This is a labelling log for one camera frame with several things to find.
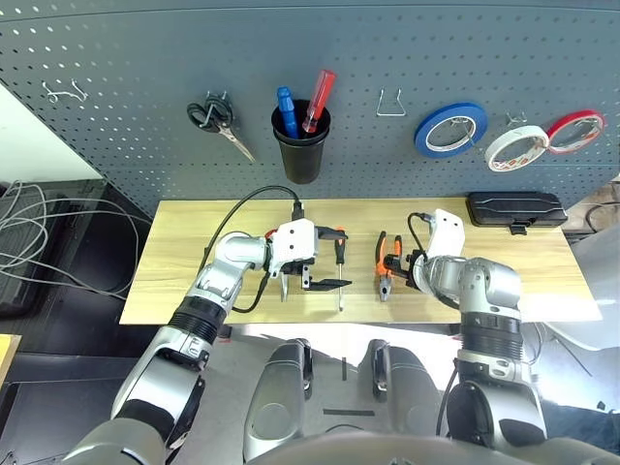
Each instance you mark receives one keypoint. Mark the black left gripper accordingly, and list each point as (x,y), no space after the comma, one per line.
(305,276)

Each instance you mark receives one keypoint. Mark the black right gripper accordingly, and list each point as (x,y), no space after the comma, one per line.
(414,264)

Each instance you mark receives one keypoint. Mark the orange black screwdriver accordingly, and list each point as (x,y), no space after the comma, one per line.
(340,252)

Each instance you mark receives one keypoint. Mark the orange black pliers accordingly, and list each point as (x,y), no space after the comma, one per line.
(383,290)

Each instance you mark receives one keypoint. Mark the white tape roll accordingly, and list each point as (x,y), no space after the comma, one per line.
(513,133)

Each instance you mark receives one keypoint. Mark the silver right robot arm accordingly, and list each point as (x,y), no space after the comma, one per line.
(489,286)

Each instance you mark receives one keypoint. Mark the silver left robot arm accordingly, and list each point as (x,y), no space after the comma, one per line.
(232,252)

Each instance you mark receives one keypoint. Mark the grey perforated pegboard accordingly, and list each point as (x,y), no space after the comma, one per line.
(145,48)

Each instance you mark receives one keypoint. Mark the black plastic cup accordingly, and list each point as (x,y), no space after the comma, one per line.
(302,160)

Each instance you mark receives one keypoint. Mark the grey robot right leg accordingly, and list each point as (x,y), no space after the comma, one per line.
(407,392)

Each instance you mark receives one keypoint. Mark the grey robot leg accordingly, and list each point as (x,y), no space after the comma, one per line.
(276,397)
(407,392)

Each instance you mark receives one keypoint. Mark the black plastic tool case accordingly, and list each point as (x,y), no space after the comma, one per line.
(513,208)

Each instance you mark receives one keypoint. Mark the blue tape roll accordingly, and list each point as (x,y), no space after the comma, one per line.
(421,138)

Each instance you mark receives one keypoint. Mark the grey robot left leg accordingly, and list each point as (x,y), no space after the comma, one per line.
(276,397)

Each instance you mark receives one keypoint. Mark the metal tape hook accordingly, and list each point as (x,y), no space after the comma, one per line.
(514,118)

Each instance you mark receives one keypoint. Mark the grey robot torso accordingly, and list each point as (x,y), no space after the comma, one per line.
(363,450)

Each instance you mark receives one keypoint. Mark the metal scissors hook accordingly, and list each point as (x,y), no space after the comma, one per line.
(208,116)

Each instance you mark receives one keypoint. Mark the red tape roll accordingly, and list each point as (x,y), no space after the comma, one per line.
(576,114)

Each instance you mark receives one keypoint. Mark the blue jeans leg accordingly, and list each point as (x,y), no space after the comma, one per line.
(581,426)

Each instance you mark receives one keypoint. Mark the light wooden board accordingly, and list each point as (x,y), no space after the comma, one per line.
(9,358)

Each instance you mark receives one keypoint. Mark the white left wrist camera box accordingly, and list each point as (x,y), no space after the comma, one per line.
(295,242)

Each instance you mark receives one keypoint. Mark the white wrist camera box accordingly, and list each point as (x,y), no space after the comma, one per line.
(448,237)
(295,242)

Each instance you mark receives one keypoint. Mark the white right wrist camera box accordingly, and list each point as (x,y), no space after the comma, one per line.
(448,237)

